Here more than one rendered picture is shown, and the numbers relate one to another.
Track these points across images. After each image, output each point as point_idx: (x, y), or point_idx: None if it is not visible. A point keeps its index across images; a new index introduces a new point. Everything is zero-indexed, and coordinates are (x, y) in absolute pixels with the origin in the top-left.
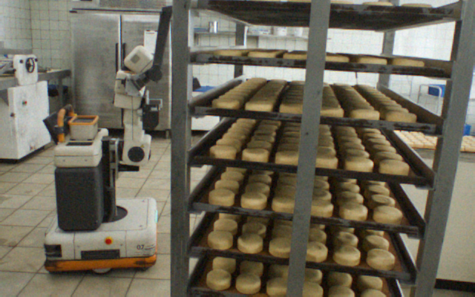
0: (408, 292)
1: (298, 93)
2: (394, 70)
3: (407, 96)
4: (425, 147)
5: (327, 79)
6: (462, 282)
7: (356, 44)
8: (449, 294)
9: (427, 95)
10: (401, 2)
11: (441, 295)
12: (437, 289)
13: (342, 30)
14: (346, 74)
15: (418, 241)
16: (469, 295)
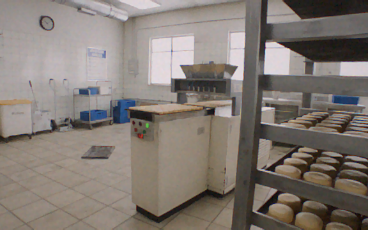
0: (178, 218)
1: None
2: None
3: (66, 97)
4: (174, 112)
5: (3, 90)
6: (195, 196)
7: (23, 62)
8: (193, 206)
9: (80, 94)
10: (52, 34)
11: (192, 210)
12: (186, 207)
13: (10, 50)
14: (19, 85)
15: (176, 181)
16: (200, 201)
